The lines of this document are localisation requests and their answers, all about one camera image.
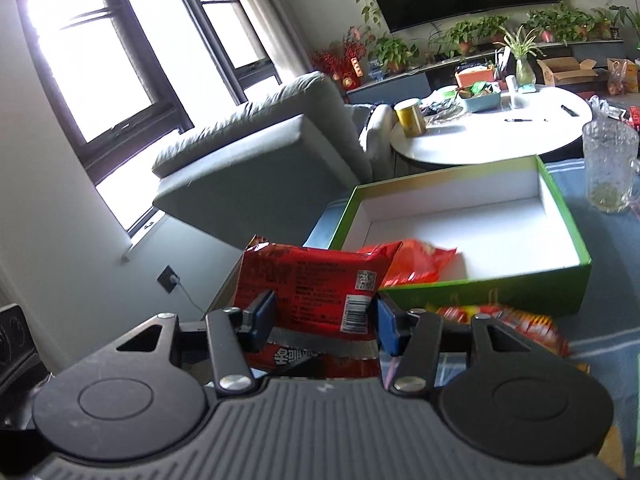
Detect row of potted plants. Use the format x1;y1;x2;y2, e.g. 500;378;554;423
525;7;616;44

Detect white curtain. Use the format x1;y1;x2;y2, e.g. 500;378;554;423
220;0;312;82

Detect green cardboard box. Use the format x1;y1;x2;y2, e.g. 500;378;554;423
327;155;594;317

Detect spider plant in glass vase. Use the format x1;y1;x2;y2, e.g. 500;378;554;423
495;25;544;87

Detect grey sofa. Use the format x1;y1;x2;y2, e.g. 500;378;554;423
151;71;396;252

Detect orange-red snack packet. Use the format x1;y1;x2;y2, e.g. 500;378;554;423
357;238;458;289

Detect orange box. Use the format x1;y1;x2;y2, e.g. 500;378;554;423
455;67;496;91

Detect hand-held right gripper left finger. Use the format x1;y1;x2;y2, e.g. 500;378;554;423
115;289;277;394

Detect blue striped tablecloth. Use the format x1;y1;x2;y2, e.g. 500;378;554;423
302;157;640;480

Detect tall large-leaf plant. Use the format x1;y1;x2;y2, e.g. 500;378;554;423
609;2;640;41

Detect red and yellow snack packet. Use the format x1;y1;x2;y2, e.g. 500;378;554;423
432;304;571;359

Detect white cable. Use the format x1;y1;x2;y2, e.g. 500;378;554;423
172;275;207;319

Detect red berry decoration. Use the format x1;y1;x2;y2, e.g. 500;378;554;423
310;37;367;92

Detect round white table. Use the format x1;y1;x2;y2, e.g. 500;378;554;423
390;85;594;167

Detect red snack packet with barcode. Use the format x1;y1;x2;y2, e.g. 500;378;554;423
232;234;404;381

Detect gold can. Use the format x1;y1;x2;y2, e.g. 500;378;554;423
394;99;427;139

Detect bushy potted plant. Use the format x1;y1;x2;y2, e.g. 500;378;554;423
372;35;421;74

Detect wall socket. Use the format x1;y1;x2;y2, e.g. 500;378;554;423
157;265;181;294

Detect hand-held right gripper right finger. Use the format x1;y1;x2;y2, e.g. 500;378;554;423
375;296;553;395

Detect open cardboard box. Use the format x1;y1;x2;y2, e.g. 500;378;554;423
536;56;599;86

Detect small potted plant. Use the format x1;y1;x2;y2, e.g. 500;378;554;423
442;20;481;57
477;15;509;44

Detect dark-framed window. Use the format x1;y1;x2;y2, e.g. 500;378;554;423
12;0;286;248

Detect plastic bag with oranges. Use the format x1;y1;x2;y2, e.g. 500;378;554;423
606;57;640;96

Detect white cushion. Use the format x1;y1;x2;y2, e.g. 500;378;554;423
360;104;397;171

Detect light blue tray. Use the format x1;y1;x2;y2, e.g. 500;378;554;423
457;87;503;113

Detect glass pitcher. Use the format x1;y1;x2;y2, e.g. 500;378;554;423
581;119;640;214

